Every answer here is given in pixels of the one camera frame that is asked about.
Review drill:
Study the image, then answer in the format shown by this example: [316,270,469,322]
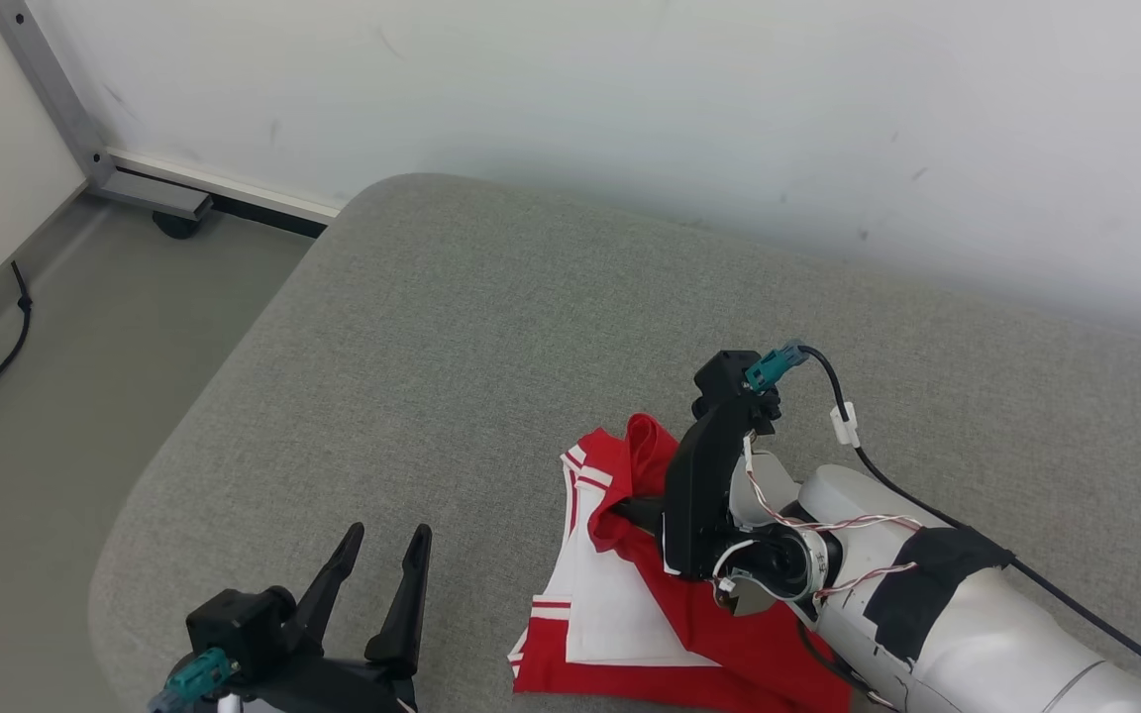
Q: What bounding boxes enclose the white wall skirting board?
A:
[105,149,344,239]

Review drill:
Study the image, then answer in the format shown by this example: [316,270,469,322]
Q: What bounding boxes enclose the teal right camera connector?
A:
[744,340,809,392]

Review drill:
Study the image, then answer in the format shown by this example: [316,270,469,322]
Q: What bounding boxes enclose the red Bulls basketball jersey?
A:
[509,413,854,713]

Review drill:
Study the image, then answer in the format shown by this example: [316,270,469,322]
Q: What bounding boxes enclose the teal left camera connector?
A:
[147,648,237,713]

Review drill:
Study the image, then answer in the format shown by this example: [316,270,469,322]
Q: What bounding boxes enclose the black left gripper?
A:
[222,522,433,713]

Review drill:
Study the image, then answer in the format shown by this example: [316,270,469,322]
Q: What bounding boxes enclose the red white twisted wires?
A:
[737,436,928,607]

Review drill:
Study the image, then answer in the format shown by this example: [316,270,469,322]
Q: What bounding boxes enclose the teal camera connector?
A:
[147,648,237,713]
[744,340,809,392]

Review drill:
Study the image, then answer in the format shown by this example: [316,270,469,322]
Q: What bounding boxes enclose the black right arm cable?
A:
[796,345,1141,699]

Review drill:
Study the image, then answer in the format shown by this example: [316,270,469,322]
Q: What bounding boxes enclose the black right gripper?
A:
[614,391,780,581]

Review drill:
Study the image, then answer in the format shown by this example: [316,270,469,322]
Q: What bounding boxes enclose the grey aluminium frame post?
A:
[0,0,215,221]

